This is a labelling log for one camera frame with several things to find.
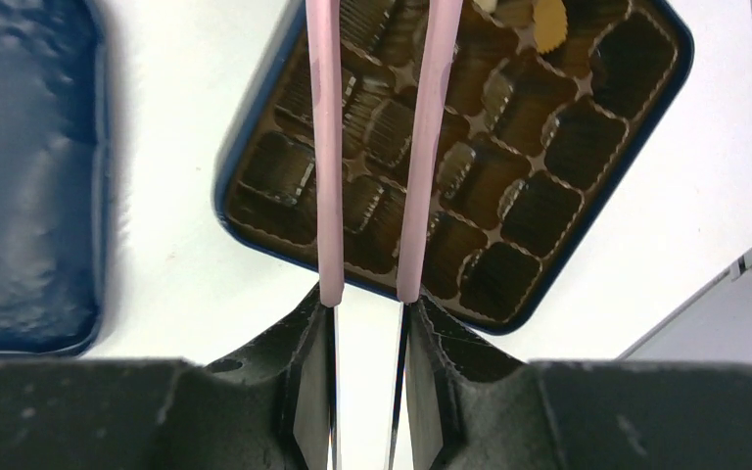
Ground caramel ridged chocolate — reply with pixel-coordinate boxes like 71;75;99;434
533;0;568;54

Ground dark blue box lid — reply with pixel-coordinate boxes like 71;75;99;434
0;1;114;356

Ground pink handled metal tongs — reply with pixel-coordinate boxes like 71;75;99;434
305;0;465;470

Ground dark blue chocolate box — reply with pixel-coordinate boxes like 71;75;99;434
213;1;693;335

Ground white square chocolate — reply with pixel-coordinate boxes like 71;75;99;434
474;0;498;14

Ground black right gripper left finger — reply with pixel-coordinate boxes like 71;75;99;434
0;291;335;469

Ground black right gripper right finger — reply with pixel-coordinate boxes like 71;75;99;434
403;296;752;469

